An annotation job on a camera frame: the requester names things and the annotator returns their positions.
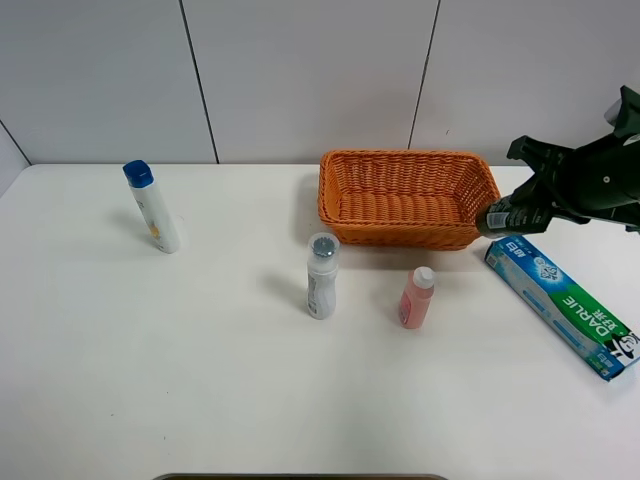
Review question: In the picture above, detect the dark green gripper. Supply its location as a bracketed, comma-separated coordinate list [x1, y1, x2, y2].
[506, 86, 639, 232]

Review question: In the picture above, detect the dark green tube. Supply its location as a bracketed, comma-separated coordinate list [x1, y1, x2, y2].
[475, 195, 552, 239]

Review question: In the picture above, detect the green Darlie toothpaste box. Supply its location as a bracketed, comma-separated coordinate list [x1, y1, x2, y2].
[484, 236, 639, 381]

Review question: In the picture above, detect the orange wicker basket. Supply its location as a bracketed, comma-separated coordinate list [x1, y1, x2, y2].
[317, 150, 500, 251]

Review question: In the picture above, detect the pink bottle white cap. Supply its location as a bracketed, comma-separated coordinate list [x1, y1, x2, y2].
[399, 266, 435, 329]

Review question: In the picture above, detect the white bottle clear cap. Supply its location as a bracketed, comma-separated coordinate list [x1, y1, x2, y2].
[307, 232, 340, 320]

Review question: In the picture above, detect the white bottle blue cap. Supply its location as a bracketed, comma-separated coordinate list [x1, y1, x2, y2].
[122, 160, 181, 254]

